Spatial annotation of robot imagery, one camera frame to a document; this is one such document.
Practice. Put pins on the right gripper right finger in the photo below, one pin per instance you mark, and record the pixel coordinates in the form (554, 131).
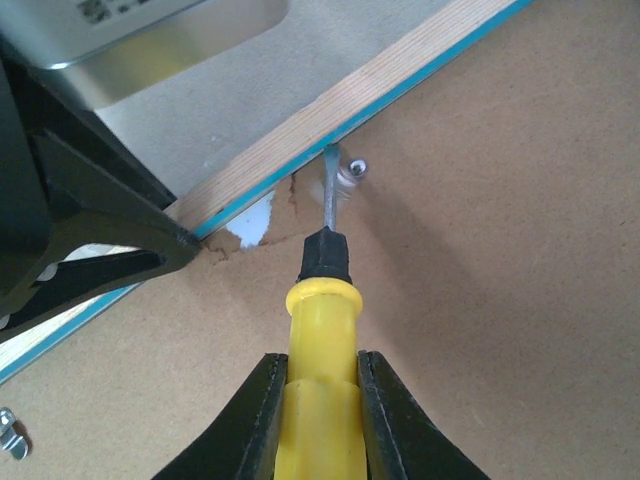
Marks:
(401, 440)

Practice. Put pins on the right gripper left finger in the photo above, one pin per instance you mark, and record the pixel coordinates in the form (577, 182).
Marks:
(242, 441)

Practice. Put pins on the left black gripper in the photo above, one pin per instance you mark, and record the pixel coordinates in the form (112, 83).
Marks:
(80, 215)

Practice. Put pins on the yellow handled screwdriver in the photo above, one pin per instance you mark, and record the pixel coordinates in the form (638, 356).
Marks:
(321, 433)

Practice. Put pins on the teal wooden photo frame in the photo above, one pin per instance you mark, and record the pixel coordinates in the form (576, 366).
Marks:
(495, 243)

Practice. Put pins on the sunflower photo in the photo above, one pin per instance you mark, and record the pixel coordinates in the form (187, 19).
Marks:
(252, 224)

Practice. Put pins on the metal frame retaining clip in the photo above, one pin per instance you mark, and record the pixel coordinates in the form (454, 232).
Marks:
(349, 176)

